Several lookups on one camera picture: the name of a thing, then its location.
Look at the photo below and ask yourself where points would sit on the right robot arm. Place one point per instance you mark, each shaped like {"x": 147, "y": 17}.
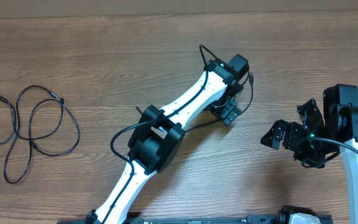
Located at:
{"x": 323, "y": 135}

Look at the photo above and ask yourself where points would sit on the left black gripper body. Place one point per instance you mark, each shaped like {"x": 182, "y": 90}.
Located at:
{"x": 223, "y": 111}

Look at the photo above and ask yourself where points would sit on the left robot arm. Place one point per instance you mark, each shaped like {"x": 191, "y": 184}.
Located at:
{"x": 157, "y": 136}

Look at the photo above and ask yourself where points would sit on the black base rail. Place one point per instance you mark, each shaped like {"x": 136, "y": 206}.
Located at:
{"x": 287, "y": 214}

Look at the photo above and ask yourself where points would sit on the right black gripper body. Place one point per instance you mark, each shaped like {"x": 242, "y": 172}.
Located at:
{"x": 314, "y": 152}

